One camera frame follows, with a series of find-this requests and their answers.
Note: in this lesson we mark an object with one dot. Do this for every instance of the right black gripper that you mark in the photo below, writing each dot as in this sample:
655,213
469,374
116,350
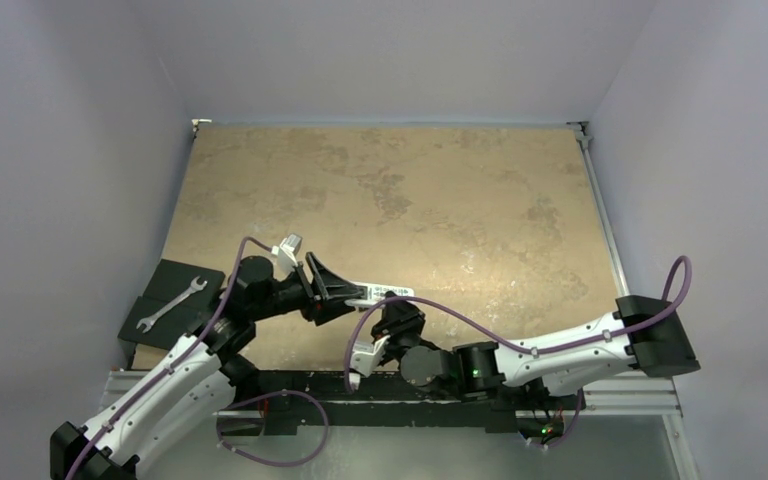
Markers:
396,324

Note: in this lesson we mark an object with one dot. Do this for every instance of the white remote control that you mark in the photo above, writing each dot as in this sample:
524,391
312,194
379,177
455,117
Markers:
373,293

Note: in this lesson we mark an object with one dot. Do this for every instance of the black foam block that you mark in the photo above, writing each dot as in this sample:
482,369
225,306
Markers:
170,279

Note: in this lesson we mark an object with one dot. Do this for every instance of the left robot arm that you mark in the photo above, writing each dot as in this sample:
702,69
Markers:
203,370

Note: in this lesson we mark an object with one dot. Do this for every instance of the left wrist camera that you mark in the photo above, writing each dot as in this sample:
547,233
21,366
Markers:
285,253

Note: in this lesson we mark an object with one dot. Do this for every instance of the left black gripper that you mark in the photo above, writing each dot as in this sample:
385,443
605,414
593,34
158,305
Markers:
335,291

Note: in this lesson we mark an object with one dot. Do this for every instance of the silver open-end wrench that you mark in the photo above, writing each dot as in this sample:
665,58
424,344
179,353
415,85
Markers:
196,285

